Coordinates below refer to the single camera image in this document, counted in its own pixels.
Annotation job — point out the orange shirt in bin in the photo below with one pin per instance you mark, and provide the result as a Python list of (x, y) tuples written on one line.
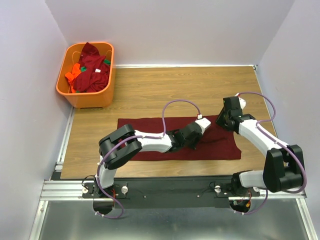
[(71, 76)]

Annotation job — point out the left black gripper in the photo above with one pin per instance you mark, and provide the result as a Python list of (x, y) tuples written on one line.
[(197, 139)]

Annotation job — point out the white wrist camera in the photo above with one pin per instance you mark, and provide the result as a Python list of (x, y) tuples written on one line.
[(242, 102), (203, 123)]

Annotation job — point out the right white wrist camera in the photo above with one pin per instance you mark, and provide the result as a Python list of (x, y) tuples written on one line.
[(242, 102)]

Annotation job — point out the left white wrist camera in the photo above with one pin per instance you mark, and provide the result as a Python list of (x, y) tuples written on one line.
[(203, 123)]

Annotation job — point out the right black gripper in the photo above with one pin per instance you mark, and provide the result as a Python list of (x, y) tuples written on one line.
[(219, 121)]

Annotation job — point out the dark red shirt in bin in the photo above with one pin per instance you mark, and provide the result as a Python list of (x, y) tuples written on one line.
[(96, 76)]

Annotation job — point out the green shirt in bin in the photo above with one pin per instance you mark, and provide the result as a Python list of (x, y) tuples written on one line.
[(107, 62)]

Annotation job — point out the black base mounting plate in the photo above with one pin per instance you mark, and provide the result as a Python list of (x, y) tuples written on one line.
[(178, 192)]

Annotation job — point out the orange plastic bin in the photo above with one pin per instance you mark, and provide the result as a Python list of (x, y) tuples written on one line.
[(86, 100)]

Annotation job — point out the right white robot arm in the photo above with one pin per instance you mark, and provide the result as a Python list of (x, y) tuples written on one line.
[(284, 169)]

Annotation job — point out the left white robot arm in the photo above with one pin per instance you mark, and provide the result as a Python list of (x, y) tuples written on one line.
[(120, 146)]

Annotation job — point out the maroon t shirt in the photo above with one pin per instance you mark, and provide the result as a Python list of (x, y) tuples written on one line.
[(216, 143)]

